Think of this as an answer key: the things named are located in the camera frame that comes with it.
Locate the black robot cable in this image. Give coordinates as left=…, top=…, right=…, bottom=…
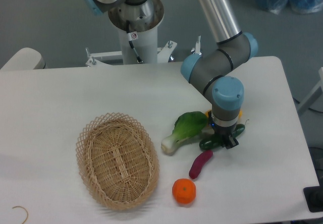
left=125, top=19, right=144, bottom=64

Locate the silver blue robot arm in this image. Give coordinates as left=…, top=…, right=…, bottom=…
left=84, top=0, right=258, bottom=149

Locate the black device at edge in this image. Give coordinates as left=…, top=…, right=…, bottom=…
left=303, top=186, right=322, bottom=213

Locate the green cucumber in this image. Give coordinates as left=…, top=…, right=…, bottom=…
left=199, top=120, right=248, bottom=150

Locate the green bok choy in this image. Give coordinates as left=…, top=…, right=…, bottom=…
left=161, top=111, right=208, bottom=155

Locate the orange tangerine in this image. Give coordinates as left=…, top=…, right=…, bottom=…
left=172, top=179, right=196, bottom=204

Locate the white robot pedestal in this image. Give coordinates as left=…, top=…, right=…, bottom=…
left=86, top=0, right=177, bottom=67

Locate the woven wicker basket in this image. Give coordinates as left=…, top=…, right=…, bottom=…
left=76, top=113, right=159, bottom=211

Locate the purple sweet potato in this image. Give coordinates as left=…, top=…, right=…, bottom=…
left=189, top=150, right=213, bottom=180

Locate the tan rubber band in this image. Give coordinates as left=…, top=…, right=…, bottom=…
left=12, top=206, right=29, bottom=222

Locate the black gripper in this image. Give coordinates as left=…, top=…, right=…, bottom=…
left=208, top=113, right=239, bottom=149

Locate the yellow bell pepper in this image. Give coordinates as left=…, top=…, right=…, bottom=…
left=205, top=109, right=243, bottom=119

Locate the white frame leg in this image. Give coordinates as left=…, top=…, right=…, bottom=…
left=297, top=68, right=322, bottom=115

